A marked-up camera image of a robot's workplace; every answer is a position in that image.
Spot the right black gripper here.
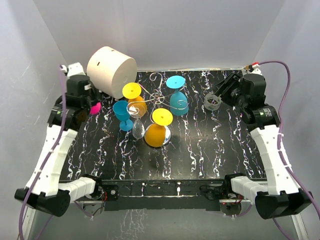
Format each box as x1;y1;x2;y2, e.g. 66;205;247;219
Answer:
211;73;248;109

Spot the magenta plastic wine glass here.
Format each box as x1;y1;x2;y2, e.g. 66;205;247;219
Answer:
89;102;101;115

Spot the blue plastic wine glass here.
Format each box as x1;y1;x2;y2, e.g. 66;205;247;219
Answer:
112;100;133;132

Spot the orange wine glass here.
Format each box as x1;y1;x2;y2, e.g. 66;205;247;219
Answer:
144;108;173;148
122;82;147;119

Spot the clear wine glass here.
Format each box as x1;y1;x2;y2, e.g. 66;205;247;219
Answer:
127;101;147;139

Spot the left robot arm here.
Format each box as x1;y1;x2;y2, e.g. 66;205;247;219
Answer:
14;74;104;217

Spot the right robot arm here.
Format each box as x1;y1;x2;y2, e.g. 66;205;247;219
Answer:
215;72;312;220

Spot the chrome wine glass rack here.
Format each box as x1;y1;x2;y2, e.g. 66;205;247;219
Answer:
138;80;186;145

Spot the grey tape roll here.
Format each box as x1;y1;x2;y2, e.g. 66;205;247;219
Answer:
203;92;222;111

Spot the white cylindrical container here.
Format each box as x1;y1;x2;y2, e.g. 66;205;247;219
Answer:
86;46;137;99

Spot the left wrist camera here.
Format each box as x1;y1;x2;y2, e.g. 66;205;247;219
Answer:
59;62;92;93

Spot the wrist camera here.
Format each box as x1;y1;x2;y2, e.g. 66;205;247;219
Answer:
59;62;92;93
242;61;263;76

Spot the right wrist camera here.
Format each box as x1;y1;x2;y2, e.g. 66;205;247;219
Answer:
242;61;263;76

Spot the aluminium frame rail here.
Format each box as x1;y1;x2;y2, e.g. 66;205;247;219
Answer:
17;67;310;240

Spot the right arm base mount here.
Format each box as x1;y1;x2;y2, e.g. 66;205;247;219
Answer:
199;184;252;219

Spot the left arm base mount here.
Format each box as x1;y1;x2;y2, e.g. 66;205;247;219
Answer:
82;184;119;219

